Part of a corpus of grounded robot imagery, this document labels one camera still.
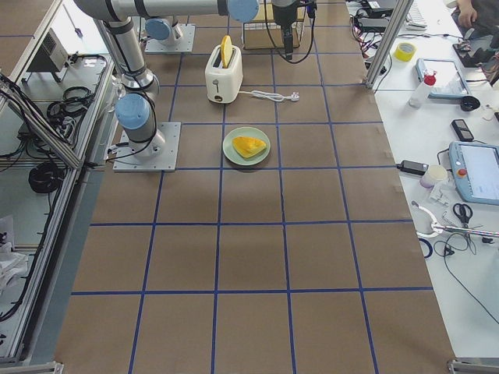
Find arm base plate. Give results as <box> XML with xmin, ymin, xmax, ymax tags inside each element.
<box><xmin>145</xmin><ymin>23</ymin><xmax>196</xmax><ymax>55</ymax></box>
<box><xmin>113</xmin><ymin>122</ymin><xmax>181</xmax><ymax>172</ymax></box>

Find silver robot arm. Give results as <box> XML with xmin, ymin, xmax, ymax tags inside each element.
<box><xmin>75</xmin><ymin>0</ymin><xmax>260</xmax><ymax>158</ymax></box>
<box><xmin>145</xmin><ymin>17</ymin><xmax>183</xmax><ymax>45</ymax></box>

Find green plate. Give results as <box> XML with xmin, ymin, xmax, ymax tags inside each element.
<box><xmin>222</xmin><ymin>126</ymin><xmax>271</xmax><ymax>166</ymax></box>

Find blue teach pendant near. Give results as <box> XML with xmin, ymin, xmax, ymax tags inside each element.
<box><xmin>448</xmin><ymin>141</ymin><xmax>498</xmax><ymax>206</ymax></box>

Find white paper cup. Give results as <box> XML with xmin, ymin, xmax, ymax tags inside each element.
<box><xmin>419</xmin><ymin>164</ymin><xmax>448</xmax><ymax>189</ymax></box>

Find black scissors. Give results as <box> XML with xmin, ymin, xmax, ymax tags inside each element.
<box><xmin>452</xmin><ymin>203</ymin><xmax>473</xmax><ymax>228</ymax></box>

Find blue teach pendant far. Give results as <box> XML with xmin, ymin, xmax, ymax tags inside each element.
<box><xmin>415</xmin><ymin>58</ymin><xmax>471</xmax><ymax>99</ymax></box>

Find triangular bread bun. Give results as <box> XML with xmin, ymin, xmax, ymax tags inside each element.
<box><xmin>232</xmin><ymin>136</ymin><xmax>267</xmax><ymax>158</ymax></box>

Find wire grid basket with wood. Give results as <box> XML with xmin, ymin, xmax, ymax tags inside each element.
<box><xmin>242</xmin><ymin>2</ymin><xmax>305</xmax><ymax>50</ymax></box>

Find white toaster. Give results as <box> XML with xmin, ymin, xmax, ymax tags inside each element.
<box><xmin>204</xmin><ymin>45</ymin><xmax>243</xmax><ymax>104</ymax></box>

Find yellow tape roll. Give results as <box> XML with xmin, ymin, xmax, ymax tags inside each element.
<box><xmin>393</xmin><ymin>42</ymin><xmax>416</xmax><ymax>62</ymax></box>

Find aluminium frame post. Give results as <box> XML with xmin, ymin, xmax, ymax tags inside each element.
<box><xmin>364</xmin><ymin>0</ymin><xmax>413</xmax><ymax>89</ymax></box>

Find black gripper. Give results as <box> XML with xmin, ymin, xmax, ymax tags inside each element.
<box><xmin>281</xmin><ymin>24</ymin><xmax>293</xmax><ymax>60</ymax></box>

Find white power cord with plug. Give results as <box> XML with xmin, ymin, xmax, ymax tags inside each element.
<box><xmin>238</xmin><ymin>89</ymin><xmax>302</xmax><ymax>104</ymax></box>

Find blue teach pendant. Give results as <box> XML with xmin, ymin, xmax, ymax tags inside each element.
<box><xmin>415</xmin><ymin>58</ymin><xmax>471</xmax><ymax>99</ymax></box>
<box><xmin>448</xmin><ymin>141</ymin><xmax>498</xmax><ymax>206</ymax></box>

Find toast slice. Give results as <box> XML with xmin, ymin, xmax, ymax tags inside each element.
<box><xmin>220</xmin><ymin>35</ymin><xmax>232</xmax><ymax>69</ymax></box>

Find white spray bottle red cap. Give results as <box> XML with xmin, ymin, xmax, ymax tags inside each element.
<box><xmin>408</xmin><ymin>69</ymin><xmax>437</xmax><ymax>108</ymax></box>

